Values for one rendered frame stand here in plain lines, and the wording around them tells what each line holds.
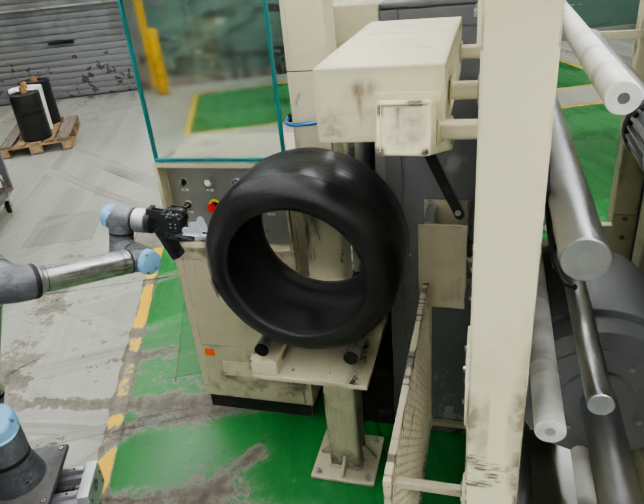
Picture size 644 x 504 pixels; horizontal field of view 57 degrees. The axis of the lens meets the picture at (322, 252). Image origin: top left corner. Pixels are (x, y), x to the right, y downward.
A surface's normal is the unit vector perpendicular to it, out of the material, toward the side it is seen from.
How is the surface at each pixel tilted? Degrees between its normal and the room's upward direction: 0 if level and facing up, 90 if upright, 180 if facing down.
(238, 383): 90
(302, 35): 90
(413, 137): 72
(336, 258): 90
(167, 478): 0
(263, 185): 44
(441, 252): 90
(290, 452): 0
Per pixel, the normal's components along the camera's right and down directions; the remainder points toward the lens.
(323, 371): -0.09, -0.88
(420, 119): -0.26, 0.18
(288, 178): -0.22, -0.33
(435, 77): -0.25, 0.48
